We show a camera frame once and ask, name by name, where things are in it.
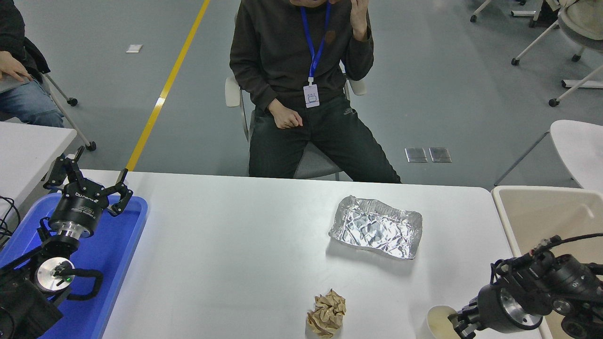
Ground person's left hand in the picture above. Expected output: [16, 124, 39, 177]
[350, 0, 369, 42]
[0, 51, 33, 82]

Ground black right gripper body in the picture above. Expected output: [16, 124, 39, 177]
[476, 284, 508, 335]

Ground white chair base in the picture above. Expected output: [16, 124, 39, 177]
[470, 0, 542, 23]

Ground white round-seat chair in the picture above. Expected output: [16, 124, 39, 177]
[494, 119, 603, 193]

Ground black cable bundle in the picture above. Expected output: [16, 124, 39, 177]
[0, 195, 22, 248]

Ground large pale plastic bin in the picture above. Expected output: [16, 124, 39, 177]
[491, 186, 603, 339]

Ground blue lanyard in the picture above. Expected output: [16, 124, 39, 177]
[300, 2, 332, 88]

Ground person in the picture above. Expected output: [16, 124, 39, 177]
[0, 0, 65, 128]
[229, 0, 402, 184]

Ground person's right hand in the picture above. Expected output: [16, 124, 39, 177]
[269, 100, 303, 129]

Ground white grey office chair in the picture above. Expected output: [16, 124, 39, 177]
[225, 71, 367, 181]

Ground silver foil tray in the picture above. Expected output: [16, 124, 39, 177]
[328, 195, 423, 260]

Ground grey wheeled chair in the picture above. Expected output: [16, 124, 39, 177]
[24, 38, 97, 152]

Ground white chair legs with wheel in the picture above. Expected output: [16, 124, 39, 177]
[549, 64, 603, 108]

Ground white chair beige seat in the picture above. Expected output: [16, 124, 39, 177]
[511, 0, 603, 66]

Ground white side table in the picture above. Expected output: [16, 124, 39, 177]
[0, 121, 77, 217]

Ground crumpled tan paper ball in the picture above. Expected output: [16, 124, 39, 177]
[306, 289, 347, 339]

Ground white badge card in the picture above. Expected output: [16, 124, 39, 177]
[303, 78, 320, 109]

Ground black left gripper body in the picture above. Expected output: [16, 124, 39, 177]
[49, 181, 110, 234]

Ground white paper cup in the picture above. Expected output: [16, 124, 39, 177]
[426, 305, 461, 339]

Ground blue plastic tray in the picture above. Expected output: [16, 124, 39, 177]
[0, 192, 149, 339]

